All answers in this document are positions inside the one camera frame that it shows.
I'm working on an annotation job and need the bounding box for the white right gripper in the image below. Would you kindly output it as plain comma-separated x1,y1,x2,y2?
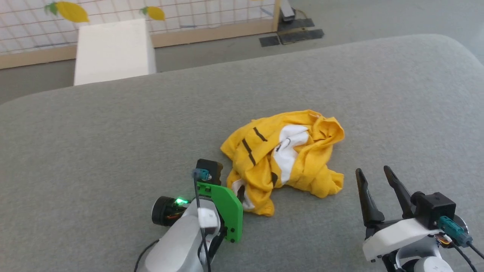
355,165,443,262

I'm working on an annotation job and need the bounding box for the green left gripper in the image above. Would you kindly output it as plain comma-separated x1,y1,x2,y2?
197,182,246,243

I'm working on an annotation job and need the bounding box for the yellow garment with white print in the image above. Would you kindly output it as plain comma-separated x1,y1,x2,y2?
220,110,345,217

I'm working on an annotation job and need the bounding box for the small black floor patch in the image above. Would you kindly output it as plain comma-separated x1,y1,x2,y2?
259,35,281,48

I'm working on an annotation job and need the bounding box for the large black floor mat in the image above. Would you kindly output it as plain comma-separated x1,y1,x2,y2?
277,18,325,45

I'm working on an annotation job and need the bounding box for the lemon print grid screen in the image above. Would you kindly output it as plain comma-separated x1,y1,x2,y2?
0,0,282,70

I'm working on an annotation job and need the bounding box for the grey metal screen foot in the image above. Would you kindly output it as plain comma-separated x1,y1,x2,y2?
280,0,296,22

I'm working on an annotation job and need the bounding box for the white rectangular box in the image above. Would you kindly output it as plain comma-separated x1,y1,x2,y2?
73,19,157,86

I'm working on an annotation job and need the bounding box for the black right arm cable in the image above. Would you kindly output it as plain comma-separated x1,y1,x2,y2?
438,216,484,272

